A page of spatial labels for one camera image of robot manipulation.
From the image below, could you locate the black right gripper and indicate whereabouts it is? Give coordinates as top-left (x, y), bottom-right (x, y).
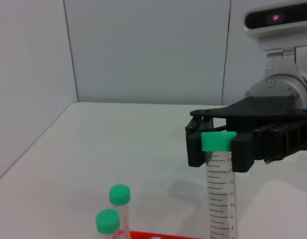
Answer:
top-left (190, 95), bottom-right (307, 173)

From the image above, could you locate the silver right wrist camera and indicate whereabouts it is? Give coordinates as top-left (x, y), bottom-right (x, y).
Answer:
top-left (243, 0), bottom-right (307, 52)

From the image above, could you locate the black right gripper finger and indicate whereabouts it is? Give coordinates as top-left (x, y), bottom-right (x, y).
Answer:
top-left (185, 117), bottom-right (214, 167)

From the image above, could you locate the orange plastic test tube rack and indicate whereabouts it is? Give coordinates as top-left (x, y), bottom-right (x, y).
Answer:
top-left (129, 230), bottom-right (211, 239)

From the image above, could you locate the green capped clear test tube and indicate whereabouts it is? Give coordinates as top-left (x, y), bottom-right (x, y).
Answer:
top-left (108, 183), bottom-right (131, 239)
top-left (201, 131), bottom-right (238, 239)
top-left (95, 208), bottom-right (121, 239)

